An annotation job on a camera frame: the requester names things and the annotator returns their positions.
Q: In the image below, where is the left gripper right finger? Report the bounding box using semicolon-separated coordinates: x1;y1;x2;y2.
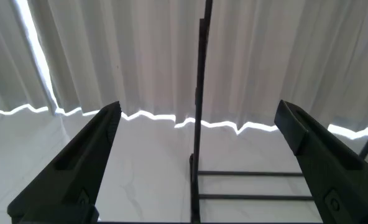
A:
274;100;368;223

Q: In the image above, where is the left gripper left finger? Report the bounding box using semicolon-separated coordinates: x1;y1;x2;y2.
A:
7;101;122;223

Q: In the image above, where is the white curtain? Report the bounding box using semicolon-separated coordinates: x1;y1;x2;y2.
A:
0;0;368;141

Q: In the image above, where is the black clothes rack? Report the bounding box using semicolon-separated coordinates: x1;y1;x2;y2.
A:
189;0;368;223

